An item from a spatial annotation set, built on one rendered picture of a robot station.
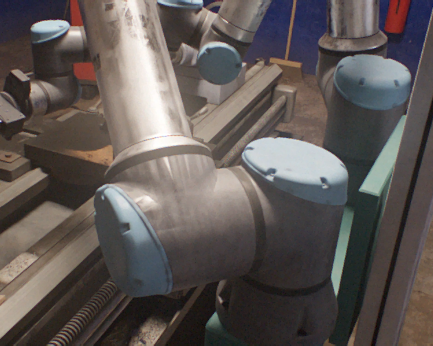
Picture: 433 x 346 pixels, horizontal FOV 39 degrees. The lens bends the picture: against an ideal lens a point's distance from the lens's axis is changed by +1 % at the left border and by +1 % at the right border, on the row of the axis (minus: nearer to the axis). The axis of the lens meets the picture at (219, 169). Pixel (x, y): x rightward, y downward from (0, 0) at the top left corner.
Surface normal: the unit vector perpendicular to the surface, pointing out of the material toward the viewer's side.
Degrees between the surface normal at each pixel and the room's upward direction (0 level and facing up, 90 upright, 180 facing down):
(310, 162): 5
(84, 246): 36
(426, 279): 0
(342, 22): 95
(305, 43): 90
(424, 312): 0
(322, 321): 70
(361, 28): 88
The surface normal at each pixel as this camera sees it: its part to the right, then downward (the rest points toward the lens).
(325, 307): 0.71, 0.04
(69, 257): 0.60, -0.58
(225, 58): -0.06, 0.53
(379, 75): 0.07, -0.84
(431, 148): -0.43, 0.40
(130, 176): -0.47, -0.11
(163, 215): 0.29, -0.45
